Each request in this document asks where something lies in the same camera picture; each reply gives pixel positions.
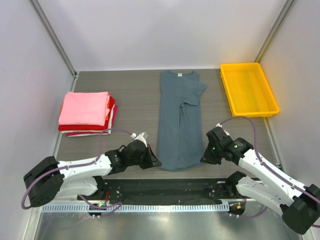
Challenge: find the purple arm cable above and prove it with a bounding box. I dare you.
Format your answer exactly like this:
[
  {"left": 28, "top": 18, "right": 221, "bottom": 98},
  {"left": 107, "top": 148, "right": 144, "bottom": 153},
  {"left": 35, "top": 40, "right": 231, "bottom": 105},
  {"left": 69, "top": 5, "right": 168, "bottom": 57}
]
[
  {"left": 21, "top": 127, "right": 136, "bottom": 217},
  {"left": 216, "top": 115, "right": 320, "bottom": 220}
]

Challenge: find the yellow plastic tray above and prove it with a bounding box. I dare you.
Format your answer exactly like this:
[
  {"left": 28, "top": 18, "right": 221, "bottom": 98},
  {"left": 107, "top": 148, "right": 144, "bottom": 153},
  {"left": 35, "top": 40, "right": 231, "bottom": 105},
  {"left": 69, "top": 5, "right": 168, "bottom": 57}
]
[{"left": 220, "top": 62, "right": 280, "bottom": 118}]

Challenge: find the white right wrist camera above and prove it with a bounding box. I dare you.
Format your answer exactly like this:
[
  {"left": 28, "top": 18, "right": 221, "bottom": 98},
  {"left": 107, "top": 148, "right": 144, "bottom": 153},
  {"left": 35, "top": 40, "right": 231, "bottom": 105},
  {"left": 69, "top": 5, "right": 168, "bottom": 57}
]
[{"left": 216, "top": 123, "right": 230, "bottom": 136}]

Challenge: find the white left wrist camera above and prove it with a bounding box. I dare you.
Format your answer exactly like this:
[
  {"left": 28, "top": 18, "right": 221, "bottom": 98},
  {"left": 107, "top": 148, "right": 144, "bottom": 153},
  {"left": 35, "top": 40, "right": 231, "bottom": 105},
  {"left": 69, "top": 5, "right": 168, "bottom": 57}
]
[{"left": 130, "top": 132, "right": 149, "bottom": 147}]

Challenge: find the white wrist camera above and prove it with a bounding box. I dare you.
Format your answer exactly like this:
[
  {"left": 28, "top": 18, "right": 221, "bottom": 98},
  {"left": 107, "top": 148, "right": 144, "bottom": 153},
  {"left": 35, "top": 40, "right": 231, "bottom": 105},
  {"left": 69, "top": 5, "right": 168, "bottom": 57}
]
[
  {"left": 216, "top": 123, "right": 230, "bottom": 136},
  {"left": 130, "top": 132, "right": 149, "bottom": 147}
]

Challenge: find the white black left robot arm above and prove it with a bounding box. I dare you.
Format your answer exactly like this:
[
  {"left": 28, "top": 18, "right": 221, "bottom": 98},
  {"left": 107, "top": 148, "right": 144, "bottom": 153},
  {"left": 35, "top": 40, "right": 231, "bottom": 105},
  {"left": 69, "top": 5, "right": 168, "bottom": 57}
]
[{"left": 21, "top": 139, "right": 161, "bottom": 210}]

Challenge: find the left aluminium corner post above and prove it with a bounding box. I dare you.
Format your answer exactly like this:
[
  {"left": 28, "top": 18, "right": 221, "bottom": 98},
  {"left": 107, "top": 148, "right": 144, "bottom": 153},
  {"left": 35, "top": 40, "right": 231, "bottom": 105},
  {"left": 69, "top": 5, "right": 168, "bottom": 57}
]
[{"left": 29, "top": 0, "right": 77, "bottom": 79}]

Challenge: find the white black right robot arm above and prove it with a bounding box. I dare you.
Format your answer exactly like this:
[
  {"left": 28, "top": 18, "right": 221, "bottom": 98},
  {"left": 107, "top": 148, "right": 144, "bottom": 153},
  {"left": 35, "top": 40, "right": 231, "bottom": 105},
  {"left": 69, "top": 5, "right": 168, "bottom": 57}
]
[{"left": 201, "top": 125, "right": 320, "bottom": 235}]

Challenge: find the aluminium corner post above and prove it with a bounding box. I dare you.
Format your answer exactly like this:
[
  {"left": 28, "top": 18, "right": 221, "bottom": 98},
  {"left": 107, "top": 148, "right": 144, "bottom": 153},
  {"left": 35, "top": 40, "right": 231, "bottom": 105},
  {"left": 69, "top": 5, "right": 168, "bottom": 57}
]
[
  {"left": 254, "top": 0, "right": 297, "bottom": 63},
  {"left": 29, "top": 0, "right": 77, "bottom": 79}
]

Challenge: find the aluminium frame rail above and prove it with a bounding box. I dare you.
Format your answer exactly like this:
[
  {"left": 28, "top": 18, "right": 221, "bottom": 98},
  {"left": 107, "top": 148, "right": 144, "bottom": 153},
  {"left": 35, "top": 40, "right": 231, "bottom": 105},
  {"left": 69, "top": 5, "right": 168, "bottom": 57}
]
[{"left": 31, "top": 197, "right": 78, "bottom": 207}]

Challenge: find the blue-grey t-shirt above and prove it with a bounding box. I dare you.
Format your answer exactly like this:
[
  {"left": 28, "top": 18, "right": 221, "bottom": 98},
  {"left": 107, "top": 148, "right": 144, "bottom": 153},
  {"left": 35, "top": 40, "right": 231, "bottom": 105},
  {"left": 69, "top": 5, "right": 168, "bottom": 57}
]
[{"left": 157, "top": 70, "right": 207, "bottom": 171}]

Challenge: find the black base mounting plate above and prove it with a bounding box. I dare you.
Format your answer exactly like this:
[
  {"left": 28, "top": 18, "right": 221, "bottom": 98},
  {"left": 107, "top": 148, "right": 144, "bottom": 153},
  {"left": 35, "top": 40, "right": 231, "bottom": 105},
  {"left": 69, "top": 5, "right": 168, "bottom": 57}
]
[{"left": 85, "top": 178, "right": 242, "bottom": 202}]

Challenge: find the red folded t-shirt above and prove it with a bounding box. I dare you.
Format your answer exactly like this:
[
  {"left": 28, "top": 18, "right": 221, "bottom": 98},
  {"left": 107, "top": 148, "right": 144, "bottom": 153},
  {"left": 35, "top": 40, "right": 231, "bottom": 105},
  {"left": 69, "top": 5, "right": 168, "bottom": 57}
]
[{"left": 58, "top": 97, "right": 116, "bottom": 132}]

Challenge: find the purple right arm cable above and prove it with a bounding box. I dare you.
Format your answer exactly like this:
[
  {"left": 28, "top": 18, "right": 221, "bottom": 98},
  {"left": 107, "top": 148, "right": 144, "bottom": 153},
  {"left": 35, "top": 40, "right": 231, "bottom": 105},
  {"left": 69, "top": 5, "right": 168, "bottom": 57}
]
[{"left": 216, "top": 115, "right": 320, "bottom": 220}]

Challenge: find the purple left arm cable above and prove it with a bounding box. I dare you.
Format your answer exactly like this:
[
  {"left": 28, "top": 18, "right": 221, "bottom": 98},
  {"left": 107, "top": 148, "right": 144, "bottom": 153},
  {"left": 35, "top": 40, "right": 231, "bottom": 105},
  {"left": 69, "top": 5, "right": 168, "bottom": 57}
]
[{"left": 21, "top": 127, "right": 136, "bottom": 217}]

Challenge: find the right aluminium corner post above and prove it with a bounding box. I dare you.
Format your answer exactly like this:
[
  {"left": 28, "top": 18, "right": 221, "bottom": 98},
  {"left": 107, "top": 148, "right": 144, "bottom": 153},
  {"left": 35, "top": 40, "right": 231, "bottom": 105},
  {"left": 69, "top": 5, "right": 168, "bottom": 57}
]
[{"left": 254, "top": 0, "right": 297, "bottom": 63}]

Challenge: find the slotted grey cable duct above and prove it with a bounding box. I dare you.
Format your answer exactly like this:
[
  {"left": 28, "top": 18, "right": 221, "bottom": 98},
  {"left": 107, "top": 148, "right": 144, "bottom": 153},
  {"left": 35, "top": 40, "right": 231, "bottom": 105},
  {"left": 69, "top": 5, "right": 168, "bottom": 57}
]
[{"left": 41, "top": 202, "right": 230, "bottom": 213}]

